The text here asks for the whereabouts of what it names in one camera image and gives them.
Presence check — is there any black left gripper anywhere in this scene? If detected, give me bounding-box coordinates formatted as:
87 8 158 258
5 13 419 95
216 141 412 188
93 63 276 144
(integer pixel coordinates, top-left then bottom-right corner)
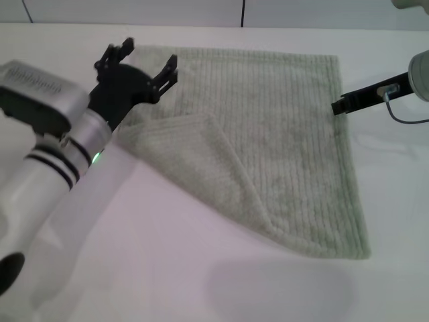
87 36 179 134

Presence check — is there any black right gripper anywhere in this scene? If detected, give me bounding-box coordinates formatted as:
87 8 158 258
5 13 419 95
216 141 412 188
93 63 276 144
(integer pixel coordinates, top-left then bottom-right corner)
330 71 412 117

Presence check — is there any thin grey right gripper cable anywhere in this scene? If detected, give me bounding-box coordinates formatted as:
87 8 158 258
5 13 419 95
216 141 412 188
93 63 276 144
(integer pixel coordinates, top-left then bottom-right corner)
381 85 429 123

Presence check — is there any pale green ribbed towel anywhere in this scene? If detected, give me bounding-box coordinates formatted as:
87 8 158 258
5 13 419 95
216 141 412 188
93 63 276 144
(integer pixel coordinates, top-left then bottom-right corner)
115 45 373 261

